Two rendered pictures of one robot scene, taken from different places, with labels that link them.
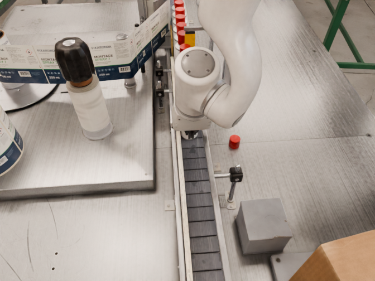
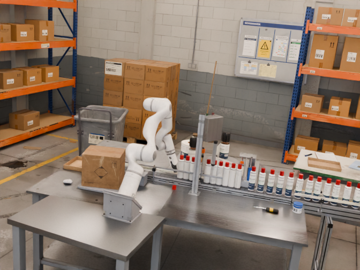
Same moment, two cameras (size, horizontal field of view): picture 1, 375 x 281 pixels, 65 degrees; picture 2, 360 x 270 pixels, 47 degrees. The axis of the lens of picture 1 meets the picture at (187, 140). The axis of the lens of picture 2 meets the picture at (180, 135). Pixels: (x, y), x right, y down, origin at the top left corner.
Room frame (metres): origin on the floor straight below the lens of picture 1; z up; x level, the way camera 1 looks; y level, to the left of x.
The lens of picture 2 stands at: (1.52, -3.21, 2.22)
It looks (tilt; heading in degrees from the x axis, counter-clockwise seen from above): 16 degrees down; 107
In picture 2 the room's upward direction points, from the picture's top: 5 degrees clockwise
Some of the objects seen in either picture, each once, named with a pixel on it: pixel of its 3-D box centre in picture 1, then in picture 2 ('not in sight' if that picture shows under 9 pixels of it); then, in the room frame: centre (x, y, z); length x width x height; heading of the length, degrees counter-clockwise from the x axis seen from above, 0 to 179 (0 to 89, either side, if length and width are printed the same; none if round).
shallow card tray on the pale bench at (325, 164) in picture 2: not in sight; (323, 164); (1.81, 1.30, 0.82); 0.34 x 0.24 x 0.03; 2
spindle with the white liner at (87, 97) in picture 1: (85, 91); (193, 152); (0.62, 0.28, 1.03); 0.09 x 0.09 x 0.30
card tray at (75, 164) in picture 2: not in sight; (85, 164); (-0.27, -0.08, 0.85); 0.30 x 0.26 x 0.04; 5
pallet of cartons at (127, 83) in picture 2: not in sight; (141, 101); (-1.24, 3.48, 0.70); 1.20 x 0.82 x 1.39; 2
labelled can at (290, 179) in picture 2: not in sight; (289, 184); (1.51, 0.07, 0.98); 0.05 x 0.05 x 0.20
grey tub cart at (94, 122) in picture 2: not in sight; (101, 134); (-1.17, 1.92, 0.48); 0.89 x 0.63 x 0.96; 105
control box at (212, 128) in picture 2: not in sight; (210, 127); (0.83, -0.07, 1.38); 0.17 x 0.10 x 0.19; 60
